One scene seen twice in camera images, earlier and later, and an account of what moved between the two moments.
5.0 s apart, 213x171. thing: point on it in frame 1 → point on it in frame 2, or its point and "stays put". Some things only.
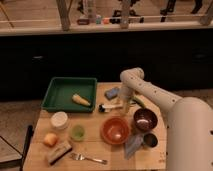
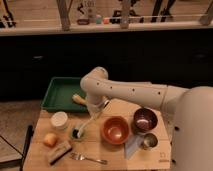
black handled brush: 103,108 → 76,131
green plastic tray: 70,94 stays put
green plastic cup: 77,132 stays put
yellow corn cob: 78,99 stays put
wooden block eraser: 59,152 stays put
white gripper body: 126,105 → 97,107
